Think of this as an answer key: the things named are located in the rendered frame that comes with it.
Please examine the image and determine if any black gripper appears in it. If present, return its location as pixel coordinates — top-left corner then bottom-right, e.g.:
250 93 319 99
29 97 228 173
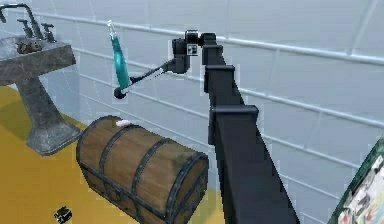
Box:
113 37 191 100

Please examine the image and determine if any dark metal faucet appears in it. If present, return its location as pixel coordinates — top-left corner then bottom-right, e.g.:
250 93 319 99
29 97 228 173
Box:
0 3 44 41

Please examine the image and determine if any small black object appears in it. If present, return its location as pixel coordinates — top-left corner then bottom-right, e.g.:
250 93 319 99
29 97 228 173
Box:
54 206 73 224

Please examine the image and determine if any dark tap handle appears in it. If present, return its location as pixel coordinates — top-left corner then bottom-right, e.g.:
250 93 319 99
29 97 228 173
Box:
17 18 34 38
41 22 57 44

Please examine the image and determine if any grey stone pedestal sink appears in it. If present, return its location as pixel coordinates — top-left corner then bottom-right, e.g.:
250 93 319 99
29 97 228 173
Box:
0 35 83 157

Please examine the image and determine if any brown wooden trunk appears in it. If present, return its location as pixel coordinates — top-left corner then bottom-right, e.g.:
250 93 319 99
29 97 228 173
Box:
75 115 210 224

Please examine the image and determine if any green framed picture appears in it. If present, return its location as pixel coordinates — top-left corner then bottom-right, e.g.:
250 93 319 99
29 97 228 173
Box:
327 135 384 224

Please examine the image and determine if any teal dispenser bottle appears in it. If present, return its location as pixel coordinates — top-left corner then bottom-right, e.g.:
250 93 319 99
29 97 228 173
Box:
106 19 131 90

